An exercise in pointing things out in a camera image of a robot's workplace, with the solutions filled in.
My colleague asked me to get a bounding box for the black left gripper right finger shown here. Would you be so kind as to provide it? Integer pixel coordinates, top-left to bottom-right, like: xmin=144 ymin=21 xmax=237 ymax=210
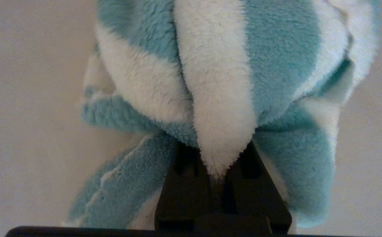
xmin=225 ymin=142 xmax=292 ymax=231

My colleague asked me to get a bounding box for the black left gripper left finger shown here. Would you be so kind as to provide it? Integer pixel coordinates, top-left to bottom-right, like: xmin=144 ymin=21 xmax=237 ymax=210
xmin=155 ymin=142 xmax=226 ymax=231

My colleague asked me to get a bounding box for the green white striped towel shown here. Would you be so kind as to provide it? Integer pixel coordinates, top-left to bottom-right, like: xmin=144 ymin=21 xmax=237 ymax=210
xmin=61 ymin=0 xmax=382 ymax=230

